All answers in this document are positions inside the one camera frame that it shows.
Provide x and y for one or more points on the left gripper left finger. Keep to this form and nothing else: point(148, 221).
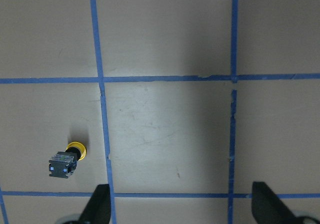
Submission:
point(98, 209)

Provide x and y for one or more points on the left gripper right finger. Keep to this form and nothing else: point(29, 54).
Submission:
point(267, 208)

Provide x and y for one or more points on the yellow push button switch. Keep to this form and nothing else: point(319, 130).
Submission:
point(63, 164)

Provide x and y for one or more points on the brown paper table cover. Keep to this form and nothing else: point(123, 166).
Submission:
point(181, 104)

